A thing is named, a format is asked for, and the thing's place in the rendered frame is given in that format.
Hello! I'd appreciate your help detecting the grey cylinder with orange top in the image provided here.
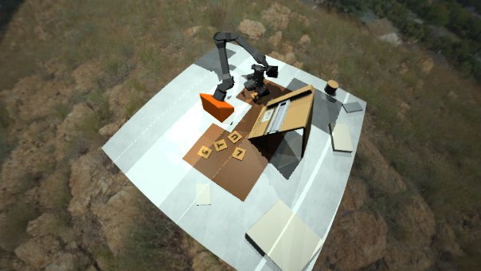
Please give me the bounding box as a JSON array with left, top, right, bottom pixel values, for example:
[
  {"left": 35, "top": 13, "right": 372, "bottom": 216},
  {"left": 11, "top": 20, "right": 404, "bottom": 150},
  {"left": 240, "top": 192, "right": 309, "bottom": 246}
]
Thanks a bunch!
[{"left": 324, "top": 80, "right": 338, "bottom": 95}]

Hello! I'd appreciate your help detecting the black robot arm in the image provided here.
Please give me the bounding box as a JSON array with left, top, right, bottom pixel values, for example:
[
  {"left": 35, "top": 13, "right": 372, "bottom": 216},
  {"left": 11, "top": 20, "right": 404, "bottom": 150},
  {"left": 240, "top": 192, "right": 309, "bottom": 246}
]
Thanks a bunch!
[{"left": 211, "top": 32, "right": 278, "bottom": 102}]

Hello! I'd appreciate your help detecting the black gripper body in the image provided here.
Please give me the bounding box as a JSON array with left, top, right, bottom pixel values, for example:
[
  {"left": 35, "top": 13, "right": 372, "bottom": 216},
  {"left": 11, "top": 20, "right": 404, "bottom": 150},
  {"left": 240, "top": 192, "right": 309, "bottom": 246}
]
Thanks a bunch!
[{"left": 247, "top": 73, "right": 270, "bottom": 97}]

